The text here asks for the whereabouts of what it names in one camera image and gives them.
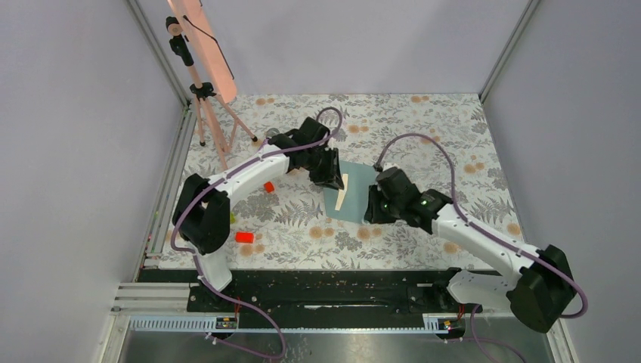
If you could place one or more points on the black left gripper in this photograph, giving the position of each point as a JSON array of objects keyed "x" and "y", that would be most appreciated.
[{"x": 331, "y": 177}]

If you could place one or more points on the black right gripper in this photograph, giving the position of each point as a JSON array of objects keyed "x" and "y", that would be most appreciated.
[{"x": 373, "y": 215}]

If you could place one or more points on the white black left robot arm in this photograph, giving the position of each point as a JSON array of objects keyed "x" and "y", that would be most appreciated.
[{"x": 202, "y": 215}]

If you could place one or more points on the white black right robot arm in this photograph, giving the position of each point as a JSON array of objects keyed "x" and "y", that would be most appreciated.
[{"x": 534, "y": 284}]

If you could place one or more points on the small red cube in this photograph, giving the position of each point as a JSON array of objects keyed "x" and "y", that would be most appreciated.
[{"x": 269, "y": 187}]

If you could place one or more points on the purple glitter microphone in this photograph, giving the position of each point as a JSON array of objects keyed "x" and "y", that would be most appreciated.
[{"x": 272, "y": 132}]

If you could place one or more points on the floral table mat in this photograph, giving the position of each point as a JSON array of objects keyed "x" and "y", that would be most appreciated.
[{"x": 440, "y": 141}]

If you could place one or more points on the red cylinder block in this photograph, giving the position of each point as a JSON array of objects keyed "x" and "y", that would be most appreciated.
[{"x": 243, "y": 237}]

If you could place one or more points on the pink tripod stand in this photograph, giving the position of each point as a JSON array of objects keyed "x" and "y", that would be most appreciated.
[{"x": 203, "y": 93}]

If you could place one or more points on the pink light panel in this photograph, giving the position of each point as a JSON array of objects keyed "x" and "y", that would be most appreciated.
[{"x": 195, "y": 24}]

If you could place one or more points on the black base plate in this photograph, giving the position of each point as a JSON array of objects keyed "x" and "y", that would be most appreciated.
[{"x": 325, "y": 298}]

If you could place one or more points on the white slotted cable duct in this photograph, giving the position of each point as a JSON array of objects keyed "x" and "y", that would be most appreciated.
[{"x": 222, "y": 324}]

